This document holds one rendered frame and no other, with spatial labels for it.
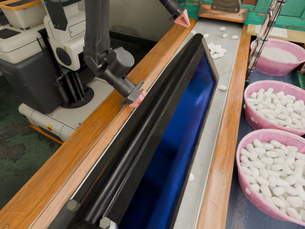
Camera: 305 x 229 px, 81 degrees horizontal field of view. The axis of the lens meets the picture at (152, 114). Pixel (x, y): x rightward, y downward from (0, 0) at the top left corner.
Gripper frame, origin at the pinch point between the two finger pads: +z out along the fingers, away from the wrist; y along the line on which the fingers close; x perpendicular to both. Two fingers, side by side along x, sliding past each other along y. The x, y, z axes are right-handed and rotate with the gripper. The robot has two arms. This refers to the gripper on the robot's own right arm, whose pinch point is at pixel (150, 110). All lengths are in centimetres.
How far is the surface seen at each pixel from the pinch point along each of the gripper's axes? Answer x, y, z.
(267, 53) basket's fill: -22, 67, 31
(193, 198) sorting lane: -11.9, -22.0, 18.7
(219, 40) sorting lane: -7, 72, 11
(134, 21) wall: 102, 188, -60
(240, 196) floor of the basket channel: -14.6, -13.4, 32.5
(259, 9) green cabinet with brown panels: -26, 96, 16
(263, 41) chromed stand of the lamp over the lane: -30, 40, 15
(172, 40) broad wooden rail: 6, 55, -10
